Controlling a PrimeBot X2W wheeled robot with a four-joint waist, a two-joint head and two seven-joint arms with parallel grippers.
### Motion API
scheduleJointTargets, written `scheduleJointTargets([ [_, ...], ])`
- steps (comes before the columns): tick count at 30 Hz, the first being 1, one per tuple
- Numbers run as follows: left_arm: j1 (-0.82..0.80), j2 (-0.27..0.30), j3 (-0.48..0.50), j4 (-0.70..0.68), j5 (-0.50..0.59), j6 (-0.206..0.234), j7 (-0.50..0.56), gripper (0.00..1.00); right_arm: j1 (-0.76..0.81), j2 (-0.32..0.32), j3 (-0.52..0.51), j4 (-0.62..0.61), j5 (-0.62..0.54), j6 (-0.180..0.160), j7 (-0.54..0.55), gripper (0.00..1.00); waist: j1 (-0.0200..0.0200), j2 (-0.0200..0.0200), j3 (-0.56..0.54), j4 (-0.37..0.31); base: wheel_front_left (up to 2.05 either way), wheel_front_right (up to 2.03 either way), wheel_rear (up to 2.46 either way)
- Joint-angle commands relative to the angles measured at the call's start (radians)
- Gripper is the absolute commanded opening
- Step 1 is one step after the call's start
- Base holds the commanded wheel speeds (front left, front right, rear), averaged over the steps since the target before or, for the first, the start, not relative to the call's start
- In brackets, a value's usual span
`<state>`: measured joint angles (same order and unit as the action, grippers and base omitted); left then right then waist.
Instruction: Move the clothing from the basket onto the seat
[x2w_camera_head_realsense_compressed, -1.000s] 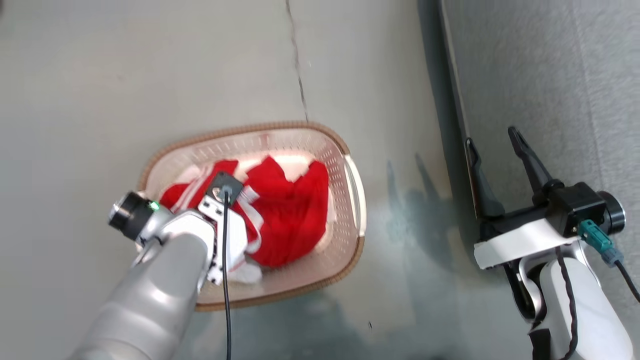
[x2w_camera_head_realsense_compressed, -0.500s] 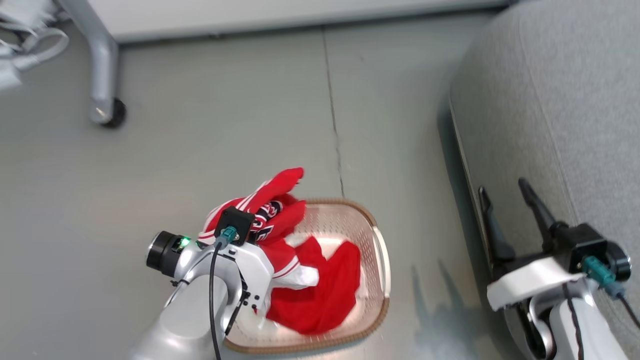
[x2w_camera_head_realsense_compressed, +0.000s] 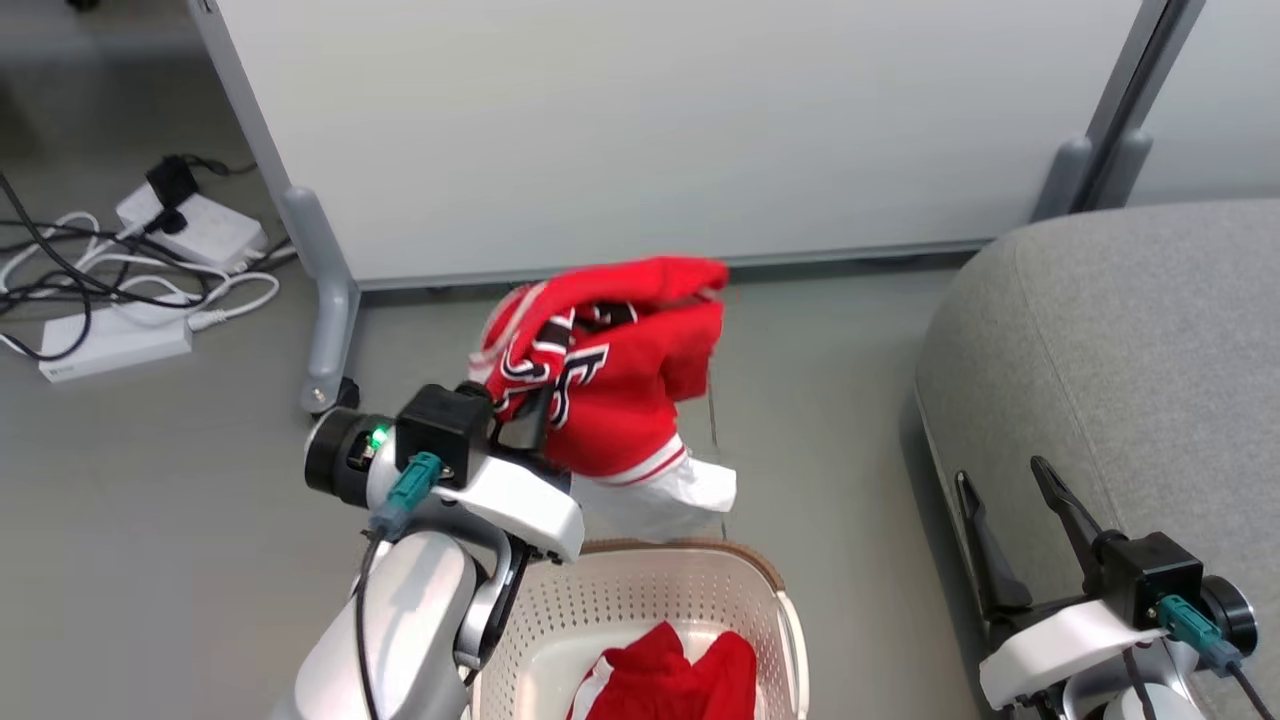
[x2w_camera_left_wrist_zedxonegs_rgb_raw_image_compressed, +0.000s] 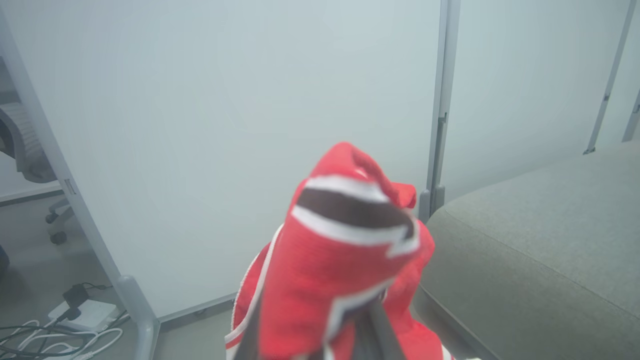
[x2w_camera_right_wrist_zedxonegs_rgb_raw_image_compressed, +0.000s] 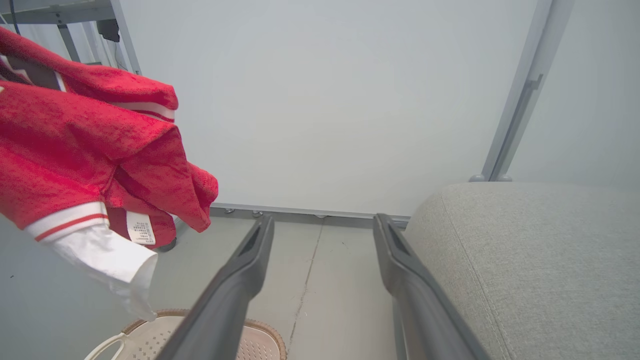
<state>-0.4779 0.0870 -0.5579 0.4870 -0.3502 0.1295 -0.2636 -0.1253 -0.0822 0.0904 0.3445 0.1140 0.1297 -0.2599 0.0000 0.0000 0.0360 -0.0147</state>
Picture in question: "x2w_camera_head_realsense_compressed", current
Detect teal-plug camera cable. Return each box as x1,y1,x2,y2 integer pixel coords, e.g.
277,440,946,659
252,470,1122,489
355,452,443,720
1158,595,1280,720

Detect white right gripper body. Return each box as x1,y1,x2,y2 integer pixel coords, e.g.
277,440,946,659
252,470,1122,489
980,575,1259,711

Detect white power strip with plugs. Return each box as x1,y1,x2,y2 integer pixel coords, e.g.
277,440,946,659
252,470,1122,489
115,190,269,273

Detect narrow white partition panel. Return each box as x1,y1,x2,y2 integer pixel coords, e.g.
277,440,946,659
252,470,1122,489
1090,0,1280,211

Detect black floor cable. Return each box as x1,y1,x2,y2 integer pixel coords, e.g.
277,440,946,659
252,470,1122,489
0,170,216,363

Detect white floor cable with plug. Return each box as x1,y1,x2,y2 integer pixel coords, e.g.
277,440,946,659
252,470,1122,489
185,270,281,333

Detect white perforated basket brown rim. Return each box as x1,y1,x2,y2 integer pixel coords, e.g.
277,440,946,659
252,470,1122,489
470,540,809,720

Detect red shorts with white stripe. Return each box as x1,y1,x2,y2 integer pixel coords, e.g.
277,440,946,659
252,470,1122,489
565,622,758,720

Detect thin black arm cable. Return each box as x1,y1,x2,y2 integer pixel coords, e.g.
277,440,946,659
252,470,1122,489
1120,648,1151,720

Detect black power adapter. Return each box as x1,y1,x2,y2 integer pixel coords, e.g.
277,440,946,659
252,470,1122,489
145,155,201,213

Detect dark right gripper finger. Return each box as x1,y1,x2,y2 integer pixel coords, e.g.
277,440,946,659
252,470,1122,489
1030,456,1126,599
955,471,1034,619

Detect teal-plug right camera cable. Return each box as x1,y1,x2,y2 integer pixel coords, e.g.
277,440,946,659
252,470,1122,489
1158,595,1280,720

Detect teal-plug left camera cable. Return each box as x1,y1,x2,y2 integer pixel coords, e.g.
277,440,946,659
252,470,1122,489
355,452,443,720

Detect grey fabric sofa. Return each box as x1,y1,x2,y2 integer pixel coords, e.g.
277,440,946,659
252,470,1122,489
915,198,1280,720

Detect wide white partition panel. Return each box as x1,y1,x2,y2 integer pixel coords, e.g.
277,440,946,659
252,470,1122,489
185,0,1176,416

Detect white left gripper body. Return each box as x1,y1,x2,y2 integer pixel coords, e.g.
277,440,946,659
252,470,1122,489
305,408,586,563

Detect looped white floor cable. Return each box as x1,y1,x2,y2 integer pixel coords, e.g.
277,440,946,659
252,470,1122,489
0,210,136,301

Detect red jersey with white trim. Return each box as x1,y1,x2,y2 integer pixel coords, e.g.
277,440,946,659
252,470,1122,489
468,256,738,542

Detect long white power strip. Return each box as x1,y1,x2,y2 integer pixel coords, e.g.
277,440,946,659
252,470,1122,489
38,305,193,384

